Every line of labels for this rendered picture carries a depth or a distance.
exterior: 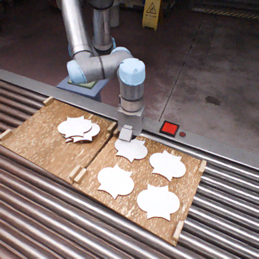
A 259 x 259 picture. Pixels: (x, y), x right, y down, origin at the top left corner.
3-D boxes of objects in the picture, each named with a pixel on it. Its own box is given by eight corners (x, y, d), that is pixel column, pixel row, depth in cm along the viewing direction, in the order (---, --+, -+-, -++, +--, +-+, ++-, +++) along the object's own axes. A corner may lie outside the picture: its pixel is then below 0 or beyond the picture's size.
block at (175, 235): (177, 222, 70) (179, 219, 68) (183, 224, 69) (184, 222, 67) (171, 239, 66) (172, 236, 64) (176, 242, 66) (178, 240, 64)
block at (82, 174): (84, 170, 83) (83, 167, 81) (88, 172, 82) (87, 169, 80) (74, 183, 79) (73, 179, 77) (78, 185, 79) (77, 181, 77)
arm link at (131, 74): (140, 54, 63) (149, 69, 58) (139, 84, 72) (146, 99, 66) (115, 57, 62) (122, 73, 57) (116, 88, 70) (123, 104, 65)
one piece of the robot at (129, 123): (109, 112, 65) (112, 144, 77) (135, 119, 63) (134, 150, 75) (122, 90, 73) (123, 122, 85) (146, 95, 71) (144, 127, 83)
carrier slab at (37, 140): (54, 100, 114) (53, 98, 113) (118, 127, 101) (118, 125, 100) (-1, 144, 94) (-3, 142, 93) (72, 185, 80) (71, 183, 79)
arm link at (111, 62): (97, 48, 70) (103, 66, 63) (129, 43, 72) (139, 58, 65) (100, 69, 76) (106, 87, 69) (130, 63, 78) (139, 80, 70)
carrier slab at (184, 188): (120, 128, 100) (120, 126, 99) (205, 165, 87) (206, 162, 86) (73, 187, 80) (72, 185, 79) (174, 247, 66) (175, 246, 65)
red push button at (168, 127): (165, 124, 103) (165, 122, 102) (177, 127, 101) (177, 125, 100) (161, 132, 100) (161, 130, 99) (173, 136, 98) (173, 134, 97)
